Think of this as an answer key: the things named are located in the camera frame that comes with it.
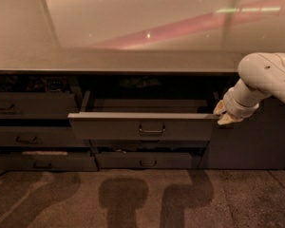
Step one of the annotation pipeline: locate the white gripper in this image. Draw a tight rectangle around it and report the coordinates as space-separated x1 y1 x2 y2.
213 87 259 125

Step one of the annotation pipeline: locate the grey drawer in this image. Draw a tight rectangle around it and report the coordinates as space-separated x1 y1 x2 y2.
90 140 209 152
68 91 218 142
0 92 78 120
96 152 201 169
0 126 89 147
0 152 98 171

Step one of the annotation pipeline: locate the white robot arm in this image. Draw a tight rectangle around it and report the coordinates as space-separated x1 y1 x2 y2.
214 52 285 125

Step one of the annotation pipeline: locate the green snack bag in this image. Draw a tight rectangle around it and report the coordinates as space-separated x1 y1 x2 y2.
119 76 161 88

